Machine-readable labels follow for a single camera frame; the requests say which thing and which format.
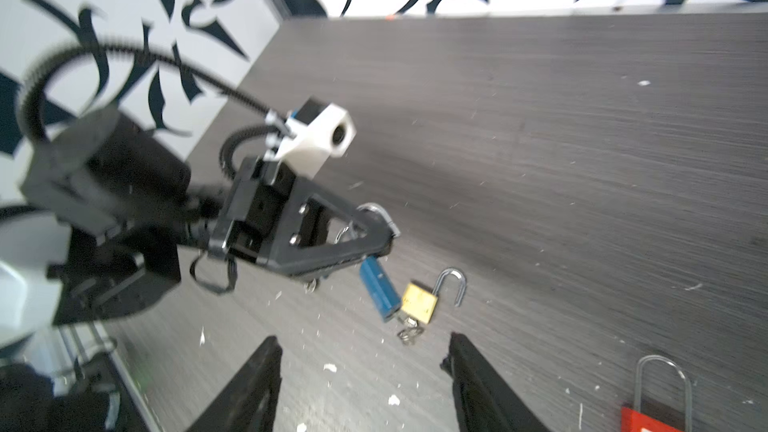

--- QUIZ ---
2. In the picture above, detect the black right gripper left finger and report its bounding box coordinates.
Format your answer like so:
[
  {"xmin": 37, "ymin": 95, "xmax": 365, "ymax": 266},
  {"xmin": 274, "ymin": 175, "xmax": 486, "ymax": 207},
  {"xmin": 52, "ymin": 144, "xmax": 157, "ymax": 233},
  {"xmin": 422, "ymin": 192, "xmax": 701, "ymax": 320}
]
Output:
[{"xmin": 188, "ymin": 336, "xmax": 283, "ymax": 432}]

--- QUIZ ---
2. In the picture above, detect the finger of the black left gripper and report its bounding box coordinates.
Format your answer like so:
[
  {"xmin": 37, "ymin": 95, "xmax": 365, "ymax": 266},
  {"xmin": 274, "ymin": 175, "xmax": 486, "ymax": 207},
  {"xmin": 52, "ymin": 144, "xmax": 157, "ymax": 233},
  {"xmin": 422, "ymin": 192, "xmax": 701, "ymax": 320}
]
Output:
[
  {"xmin": 257, "ymin": 215, "xmax": 396, "ymax": 279},
  {"xmin": 293, "ymin": 177, "xmax": 390, "ymax": 234}
]

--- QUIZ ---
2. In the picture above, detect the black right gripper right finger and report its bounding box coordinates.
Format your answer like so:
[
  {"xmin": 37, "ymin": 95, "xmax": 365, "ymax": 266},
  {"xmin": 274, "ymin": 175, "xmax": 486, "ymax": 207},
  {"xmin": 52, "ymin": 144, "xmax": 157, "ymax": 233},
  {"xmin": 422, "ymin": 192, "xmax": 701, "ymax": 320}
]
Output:
[{"xmin": 440, "ymin": 332, "xmax": 548, "ymax": 431}]

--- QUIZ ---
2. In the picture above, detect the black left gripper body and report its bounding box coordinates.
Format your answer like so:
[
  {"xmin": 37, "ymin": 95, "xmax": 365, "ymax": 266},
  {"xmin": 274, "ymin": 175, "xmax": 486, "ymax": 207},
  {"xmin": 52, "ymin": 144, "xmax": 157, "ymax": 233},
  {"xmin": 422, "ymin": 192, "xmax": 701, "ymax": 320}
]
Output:
[{"xmin": 207, "ymin": 157, "xmax": 312, "ymax": 267}]

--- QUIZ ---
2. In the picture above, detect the blue padlock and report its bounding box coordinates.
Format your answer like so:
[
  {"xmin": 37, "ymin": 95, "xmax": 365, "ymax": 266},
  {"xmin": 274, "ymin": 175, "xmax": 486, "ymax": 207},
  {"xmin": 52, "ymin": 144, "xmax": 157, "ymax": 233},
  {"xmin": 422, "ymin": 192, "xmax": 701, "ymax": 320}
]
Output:
[{"xmin": 358, "ymin": 202, "xmax": 402, "ymax": 323}]

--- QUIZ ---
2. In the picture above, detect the red padlock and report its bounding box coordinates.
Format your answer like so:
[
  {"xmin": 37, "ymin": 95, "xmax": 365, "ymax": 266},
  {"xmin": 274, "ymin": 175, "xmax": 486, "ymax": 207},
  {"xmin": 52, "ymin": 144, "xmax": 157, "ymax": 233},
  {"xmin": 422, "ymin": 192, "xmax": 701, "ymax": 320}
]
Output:
[{"xmin": 620, "ymin": 354, "xmax": 694, "ymax": 432}]

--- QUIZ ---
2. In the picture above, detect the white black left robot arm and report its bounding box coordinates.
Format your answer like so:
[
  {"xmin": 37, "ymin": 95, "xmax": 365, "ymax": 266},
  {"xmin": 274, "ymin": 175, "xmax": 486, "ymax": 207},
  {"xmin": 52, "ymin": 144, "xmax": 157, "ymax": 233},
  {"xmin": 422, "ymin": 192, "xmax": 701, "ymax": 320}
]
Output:
[{"xmin": 1, "ymin": 100, "xmax": 399, "ymax": 347}]

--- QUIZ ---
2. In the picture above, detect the brass padlock with key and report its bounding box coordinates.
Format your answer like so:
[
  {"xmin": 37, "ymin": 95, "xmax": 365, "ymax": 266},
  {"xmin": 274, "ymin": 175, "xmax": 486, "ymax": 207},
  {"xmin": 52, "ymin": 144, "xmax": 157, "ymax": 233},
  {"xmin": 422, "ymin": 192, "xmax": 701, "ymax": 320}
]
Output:
[{"xmin": 397, "ymin": 267, "xmax": 468, "ymax": 345}]

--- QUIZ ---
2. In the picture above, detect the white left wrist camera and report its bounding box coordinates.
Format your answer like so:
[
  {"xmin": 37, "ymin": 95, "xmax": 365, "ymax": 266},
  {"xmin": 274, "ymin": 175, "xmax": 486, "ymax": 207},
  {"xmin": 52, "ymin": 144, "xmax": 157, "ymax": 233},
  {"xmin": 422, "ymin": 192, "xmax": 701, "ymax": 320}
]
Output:
[{"xmin": 265, "ymin": 97, "xmax": 357, "ymax": 179}]

